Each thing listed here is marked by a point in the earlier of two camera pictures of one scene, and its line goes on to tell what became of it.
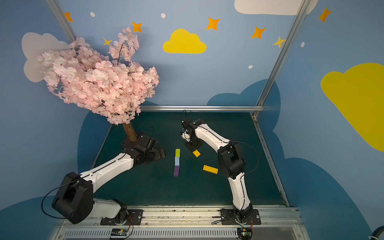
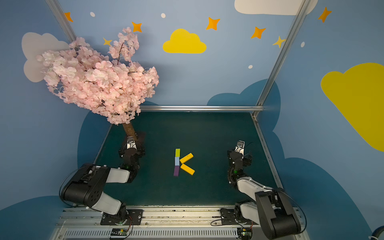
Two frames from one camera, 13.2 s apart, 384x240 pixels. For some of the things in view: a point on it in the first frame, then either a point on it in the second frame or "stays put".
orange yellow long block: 210,169 → 188,169
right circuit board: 245,233 stays put
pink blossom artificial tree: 80,75 stays put
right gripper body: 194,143 → 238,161
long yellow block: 196,153 → 187,158
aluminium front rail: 189,223 stays put
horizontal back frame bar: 229,108 stays put
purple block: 176,171 stays put
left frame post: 57,11 stays put
